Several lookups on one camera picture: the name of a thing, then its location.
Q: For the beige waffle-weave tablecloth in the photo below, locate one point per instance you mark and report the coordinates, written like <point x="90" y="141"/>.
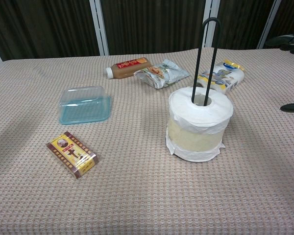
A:
<point x="137" y="200"/>

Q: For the white toilet paper roll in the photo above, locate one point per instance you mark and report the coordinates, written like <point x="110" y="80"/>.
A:
<point x="198" y="133"/>

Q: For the yellow brown card box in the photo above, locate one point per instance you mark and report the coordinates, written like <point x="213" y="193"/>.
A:
<point x="72" y="155"/>

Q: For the silver green snack bag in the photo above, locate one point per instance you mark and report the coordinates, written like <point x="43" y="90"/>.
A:
<point x="163" y="76"/>

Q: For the brown drink bottle red label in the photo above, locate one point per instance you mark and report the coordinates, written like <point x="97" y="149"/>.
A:
<point x="128" y="67"/>

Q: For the wrapped paper roll pack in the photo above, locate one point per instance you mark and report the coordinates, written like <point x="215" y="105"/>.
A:
<point x="226" y="76"/>

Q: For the light blue tissue pack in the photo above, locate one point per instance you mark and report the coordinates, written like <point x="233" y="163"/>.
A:
<point x="85" y="111"/>

